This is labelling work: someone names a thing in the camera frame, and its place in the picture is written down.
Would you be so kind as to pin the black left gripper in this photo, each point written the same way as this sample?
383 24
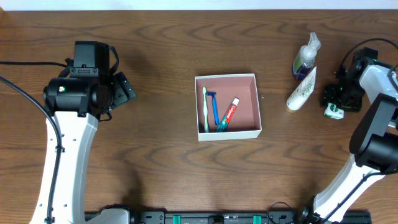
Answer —
125 88

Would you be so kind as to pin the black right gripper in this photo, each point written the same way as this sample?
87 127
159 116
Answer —
339 99

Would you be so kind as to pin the green white soap packet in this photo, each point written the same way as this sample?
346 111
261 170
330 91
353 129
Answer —
333 112

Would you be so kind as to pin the white floral lotion tube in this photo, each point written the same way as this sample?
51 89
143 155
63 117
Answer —
302 93

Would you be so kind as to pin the clear blue soap pump bottle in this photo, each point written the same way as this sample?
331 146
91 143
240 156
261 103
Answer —
305 58

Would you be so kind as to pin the green white toothbrush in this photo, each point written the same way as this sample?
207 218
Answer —
205 110

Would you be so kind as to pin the blue disposable razor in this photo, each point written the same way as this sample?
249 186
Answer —
214 106

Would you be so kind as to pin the red green toothpaste tube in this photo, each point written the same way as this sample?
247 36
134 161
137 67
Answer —
222 127

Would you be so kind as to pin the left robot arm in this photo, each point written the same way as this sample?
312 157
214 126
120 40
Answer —
74 101

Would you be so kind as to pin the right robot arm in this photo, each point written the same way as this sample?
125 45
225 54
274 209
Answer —
373 151

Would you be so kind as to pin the white square cardboard box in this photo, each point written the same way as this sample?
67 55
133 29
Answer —
246 120

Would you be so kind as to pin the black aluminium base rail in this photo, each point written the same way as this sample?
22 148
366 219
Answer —
227 217

